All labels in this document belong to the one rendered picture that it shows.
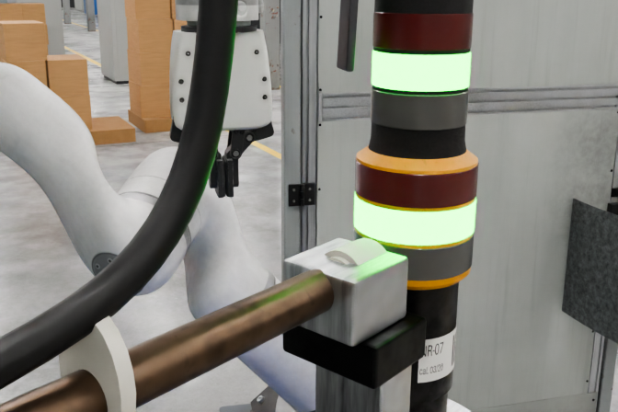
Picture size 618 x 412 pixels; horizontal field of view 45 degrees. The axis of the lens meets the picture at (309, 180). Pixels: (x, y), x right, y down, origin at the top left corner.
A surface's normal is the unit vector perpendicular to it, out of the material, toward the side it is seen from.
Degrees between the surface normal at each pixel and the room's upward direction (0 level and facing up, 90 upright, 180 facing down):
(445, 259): 90
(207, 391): 0
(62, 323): 55
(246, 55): 89
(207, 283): 49
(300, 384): 99
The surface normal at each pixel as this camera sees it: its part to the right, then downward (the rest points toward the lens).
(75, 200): -0.40, 0.13
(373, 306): 0.76, 0.18
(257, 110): 0.31, 0.31
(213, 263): -0.49, -0.50
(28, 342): 0.55, -0.40
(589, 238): -0.93, 0.09
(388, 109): -0.70, 0.18
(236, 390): 0.00, -0.97
